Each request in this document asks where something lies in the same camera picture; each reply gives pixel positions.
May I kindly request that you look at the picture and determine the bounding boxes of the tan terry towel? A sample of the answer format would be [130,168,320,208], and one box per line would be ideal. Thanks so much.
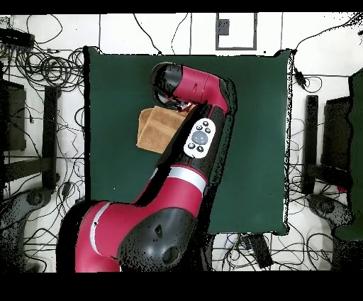
[135,105,197,155]

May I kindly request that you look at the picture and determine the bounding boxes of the dark green table cloth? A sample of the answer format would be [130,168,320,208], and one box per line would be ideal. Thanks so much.
[83,45,293,236]

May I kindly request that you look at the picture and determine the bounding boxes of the small grey box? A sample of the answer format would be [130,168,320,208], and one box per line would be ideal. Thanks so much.
[216,18,230,36]

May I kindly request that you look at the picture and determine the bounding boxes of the black power adapter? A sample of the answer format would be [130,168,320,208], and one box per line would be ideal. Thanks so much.
[293,67,308,89]

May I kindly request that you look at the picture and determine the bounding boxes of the black metal stand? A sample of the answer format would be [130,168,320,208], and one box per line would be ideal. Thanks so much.
[3,85,61,190]
[301,94,352,197]

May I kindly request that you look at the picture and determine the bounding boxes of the dark boxy object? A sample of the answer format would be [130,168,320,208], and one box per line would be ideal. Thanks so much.
[0,79,27,152]
[321,96,354,171]

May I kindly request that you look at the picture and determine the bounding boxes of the grey chair base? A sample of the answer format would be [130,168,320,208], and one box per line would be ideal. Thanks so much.
[0,187,53,228]
[307,194,354,228]

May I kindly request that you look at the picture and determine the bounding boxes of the black power strip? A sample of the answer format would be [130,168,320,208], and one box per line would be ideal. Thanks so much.
[0,28,35,48]

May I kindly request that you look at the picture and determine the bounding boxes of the grey rectangular floor frame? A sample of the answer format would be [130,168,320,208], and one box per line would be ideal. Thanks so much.
[215,12,257,51]

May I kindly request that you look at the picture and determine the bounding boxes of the coiled black cables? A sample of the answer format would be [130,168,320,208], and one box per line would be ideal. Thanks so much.
[16,48,84,89]

